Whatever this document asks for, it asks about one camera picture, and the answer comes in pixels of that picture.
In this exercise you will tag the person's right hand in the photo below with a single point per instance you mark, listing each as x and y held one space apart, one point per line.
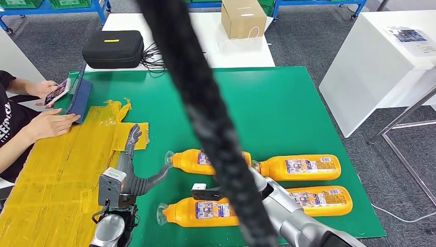
47 126

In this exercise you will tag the person's left hand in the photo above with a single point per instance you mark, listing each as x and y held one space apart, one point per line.
41 89

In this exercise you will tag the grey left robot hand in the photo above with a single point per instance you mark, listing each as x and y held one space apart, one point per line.
136 185

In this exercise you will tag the white smartphone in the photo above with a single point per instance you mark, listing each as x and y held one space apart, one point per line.
57 92

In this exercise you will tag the orange detergent bottle clear cap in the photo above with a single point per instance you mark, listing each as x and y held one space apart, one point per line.
180 213
306 167
185 162
327 201

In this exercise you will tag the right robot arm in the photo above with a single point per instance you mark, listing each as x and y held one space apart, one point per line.
293 218

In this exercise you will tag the person's left forearm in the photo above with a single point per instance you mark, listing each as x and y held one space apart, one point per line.
20 86

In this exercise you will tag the person's right forearm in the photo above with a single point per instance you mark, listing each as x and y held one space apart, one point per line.
13 150

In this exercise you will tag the person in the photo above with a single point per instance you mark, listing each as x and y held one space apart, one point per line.
10 119

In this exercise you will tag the yellow taped plastic sheet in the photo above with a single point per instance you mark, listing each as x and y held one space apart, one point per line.
51 170

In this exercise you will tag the black zip carry case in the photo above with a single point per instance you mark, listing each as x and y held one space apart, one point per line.
112 49

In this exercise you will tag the green plastic crate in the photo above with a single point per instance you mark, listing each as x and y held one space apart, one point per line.
17 3
68 3
269 8

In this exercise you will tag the green table mat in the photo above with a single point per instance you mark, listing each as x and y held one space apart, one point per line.
272 102

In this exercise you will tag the brown cardboard box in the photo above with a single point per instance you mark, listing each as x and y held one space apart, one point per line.
243 18

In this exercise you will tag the white side table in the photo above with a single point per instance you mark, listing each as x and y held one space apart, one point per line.
368 75

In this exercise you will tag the printed paper leaflet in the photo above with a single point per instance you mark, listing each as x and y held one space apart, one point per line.
412 39

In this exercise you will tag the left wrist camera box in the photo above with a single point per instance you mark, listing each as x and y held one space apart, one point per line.
110 187

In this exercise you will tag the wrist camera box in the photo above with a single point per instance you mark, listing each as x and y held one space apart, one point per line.
204 195
110 187

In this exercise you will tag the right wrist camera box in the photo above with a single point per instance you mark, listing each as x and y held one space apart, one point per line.
204 195

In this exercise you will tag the silver metal stand frame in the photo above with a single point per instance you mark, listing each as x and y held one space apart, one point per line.
405 116

